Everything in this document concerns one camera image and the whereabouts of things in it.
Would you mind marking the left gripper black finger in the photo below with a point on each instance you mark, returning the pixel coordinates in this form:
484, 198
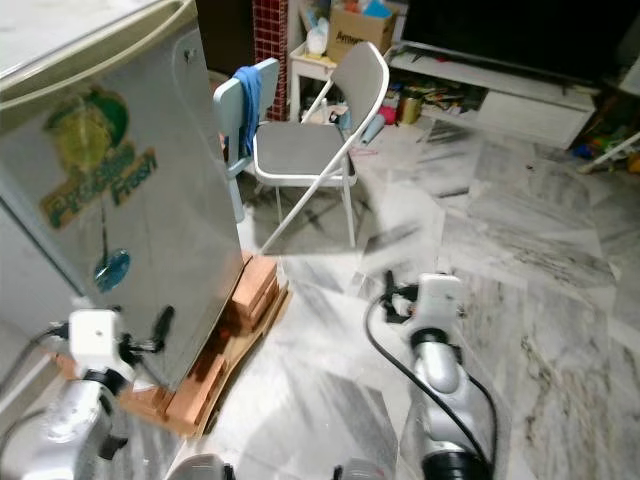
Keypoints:
163, 324

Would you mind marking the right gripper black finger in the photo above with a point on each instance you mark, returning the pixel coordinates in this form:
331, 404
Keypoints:
389, 283

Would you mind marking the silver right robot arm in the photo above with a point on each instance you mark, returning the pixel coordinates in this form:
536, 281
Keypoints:
438, 372

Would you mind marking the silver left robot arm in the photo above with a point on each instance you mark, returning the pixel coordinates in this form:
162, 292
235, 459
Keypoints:
72, 425

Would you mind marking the silver fridge door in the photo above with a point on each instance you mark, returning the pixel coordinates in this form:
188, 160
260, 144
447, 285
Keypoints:
180, 200

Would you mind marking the small grey fridge body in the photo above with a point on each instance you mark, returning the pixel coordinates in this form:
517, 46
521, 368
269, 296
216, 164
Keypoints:
50, 35

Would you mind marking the small blue sticker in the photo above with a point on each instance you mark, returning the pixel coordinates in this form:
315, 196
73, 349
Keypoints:
112, 270

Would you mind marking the orange brick base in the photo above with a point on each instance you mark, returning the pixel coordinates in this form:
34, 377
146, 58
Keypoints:
255, 290

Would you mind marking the silver robot left leg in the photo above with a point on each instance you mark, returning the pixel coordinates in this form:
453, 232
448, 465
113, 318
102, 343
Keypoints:
202, 469

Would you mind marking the silver robot leg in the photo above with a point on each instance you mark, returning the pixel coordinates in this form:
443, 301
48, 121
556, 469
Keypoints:
202, 469
360, 471

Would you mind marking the light blue cylinder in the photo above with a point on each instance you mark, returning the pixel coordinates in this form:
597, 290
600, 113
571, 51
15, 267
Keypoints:
375, 127

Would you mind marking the grey white folding chair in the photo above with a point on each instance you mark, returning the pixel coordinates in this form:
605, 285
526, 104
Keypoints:
300, 150

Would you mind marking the small red container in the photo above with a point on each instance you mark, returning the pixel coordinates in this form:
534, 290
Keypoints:
393, 110

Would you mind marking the silver robot right leg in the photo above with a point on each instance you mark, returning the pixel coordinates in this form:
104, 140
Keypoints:
360, 471

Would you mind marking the gold can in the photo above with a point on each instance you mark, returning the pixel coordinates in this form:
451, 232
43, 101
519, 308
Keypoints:
410, 110

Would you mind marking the green fresh sticker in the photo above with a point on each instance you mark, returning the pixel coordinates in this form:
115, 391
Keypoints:
90, 140

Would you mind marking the light blue chair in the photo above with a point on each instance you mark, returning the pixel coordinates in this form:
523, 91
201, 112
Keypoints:
226, 110

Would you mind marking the white television stand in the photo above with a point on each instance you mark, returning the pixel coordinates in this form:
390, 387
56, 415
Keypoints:
525, 105

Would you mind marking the blue towel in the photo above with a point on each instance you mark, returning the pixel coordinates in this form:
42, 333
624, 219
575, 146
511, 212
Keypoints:
248, 105

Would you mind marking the white side table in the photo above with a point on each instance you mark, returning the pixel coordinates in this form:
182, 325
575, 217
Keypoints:
305, 62

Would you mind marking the brown cardboard box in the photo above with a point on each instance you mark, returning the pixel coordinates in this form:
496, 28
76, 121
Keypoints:
355, 35

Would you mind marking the white plastic bottle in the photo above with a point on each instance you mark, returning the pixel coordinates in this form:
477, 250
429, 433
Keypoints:
316, 40

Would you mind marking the black television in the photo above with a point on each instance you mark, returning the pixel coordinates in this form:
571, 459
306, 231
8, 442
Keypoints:
510, 30

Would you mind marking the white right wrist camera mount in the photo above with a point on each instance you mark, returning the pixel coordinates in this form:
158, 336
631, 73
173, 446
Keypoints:
441, 300

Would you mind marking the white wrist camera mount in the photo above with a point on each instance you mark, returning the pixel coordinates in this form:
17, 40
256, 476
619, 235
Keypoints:
441, 300
95, 338

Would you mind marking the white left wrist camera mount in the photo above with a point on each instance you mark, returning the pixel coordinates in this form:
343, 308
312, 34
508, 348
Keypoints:
95, 338

